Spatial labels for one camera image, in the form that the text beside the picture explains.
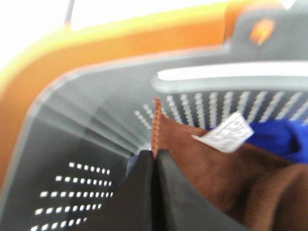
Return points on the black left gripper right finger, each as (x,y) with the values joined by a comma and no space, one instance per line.
(184,208)

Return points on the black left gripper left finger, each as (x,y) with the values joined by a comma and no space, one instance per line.
(130,208)

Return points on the brown towel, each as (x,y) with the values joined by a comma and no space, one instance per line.
(255,187)

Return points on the white towel care label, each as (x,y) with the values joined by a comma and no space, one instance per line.
(229,135)

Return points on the grey perforated laundry basket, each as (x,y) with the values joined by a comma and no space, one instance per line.
(83,133)

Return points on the blue cloth in basket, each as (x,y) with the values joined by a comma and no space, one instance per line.
(287,139)

